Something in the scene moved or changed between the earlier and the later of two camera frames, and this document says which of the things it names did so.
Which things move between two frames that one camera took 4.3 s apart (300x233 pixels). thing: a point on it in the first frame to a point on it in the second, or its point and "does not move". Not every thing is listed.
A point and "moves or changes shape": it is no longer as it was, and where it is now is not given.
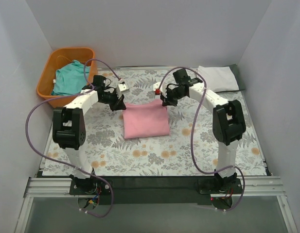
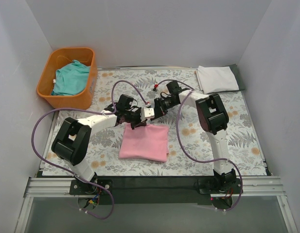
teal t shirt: (70, 79) does not move
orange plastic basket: (58, 58) does not move
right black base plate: (220, 186) does not move
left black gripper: (114, 100) to (136, 120)
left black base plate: (91, 187) does not move
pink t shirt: (147, 119) moves or changes shape
